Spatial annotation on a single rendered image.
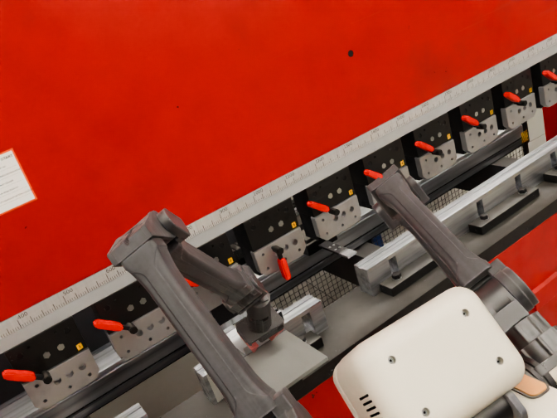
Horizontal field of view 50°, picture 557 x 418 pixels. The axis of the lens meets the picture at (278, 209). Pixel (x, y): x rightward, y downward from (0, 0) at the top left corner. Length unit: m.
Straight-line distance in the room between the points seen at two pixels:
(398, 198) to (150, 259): 0.54
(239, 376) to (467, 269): 0.44
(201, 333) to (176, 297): 0.06
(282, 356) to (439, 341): 0.73
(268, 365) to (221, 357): 0.60
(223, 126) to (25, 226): 0.49
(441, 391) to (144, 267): 0.45
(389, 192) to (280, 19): 0.53
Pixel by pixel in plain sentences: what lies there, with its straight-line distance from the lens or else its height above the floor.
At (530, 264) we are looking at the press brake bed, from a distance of 2.15.
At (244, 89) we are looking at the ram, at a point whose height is 1.60.
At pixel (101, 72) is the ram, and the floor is 1.75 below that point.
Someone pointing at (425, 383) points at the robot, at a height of 1.34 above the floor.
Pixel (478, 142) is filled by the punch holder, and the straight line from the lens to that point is 2.00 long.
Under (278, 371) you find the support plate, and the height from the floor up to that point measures 1.00.
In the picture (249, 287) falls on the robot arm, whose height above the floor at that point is 1.26.
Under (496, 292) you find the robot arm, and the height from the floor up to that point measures 1.27.
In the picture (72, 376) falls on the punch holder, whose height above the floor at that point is 1.17.
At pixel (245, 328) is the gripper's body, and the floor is 1.10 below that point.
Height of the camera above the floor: 1.86
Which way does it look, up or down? 22 degrees down
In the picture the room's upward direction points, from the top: 18 degrees counter-clockwise
